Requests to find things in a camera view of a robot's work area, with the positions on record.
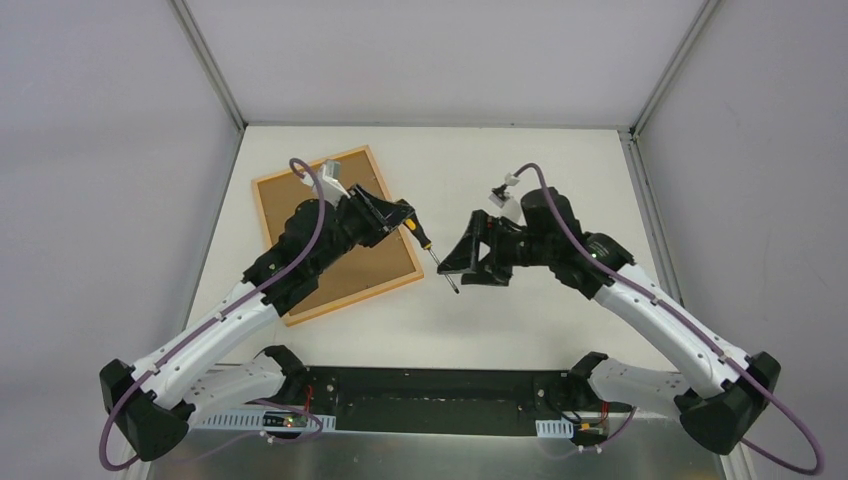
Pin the white slotted cable duct left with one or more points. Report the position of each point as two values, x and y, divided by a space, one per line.
270 420

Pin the white slotted cable duct right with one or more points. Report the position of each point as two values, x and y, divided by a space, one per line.
557 429

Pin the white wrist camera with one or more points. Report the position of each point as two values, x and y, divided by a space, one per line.
500 195
332 188

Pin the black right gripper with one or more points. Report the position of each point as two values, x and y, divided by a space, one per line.
490 245

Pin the aluminium corner profile left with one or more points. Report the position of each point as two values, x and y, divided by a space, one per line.
208 63

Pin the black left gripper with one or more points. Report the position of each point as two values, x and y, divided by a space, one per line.
370 215

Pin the black yellow screwdriver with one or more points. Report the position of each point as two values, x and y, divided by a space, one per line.
414 226

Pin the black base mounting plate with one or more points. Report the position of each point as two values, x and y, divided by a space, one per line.
437 401

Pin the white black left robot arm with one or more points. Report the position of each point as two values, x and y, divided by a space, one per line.
156 400

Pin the white slotted cable duct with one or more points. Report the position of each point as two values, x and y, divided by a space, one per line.
557 429
270 420

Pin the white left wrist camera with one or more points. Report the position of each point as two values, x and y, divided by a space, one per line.
332 188

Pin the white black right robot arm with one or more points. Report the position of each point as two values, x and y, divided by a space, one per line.
709 392

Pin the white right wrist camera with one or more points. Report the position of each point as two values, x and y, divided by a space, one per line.
500 195

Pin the yellow wooden picture frame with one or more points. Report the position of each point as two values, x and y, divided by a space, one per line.
265 205

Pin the aluminium corner profile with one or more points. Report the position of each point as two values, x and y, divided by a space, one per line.
208 63
640 142

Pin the aluminium corner profile right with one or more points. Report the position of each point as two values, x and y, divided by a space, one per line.
640 142

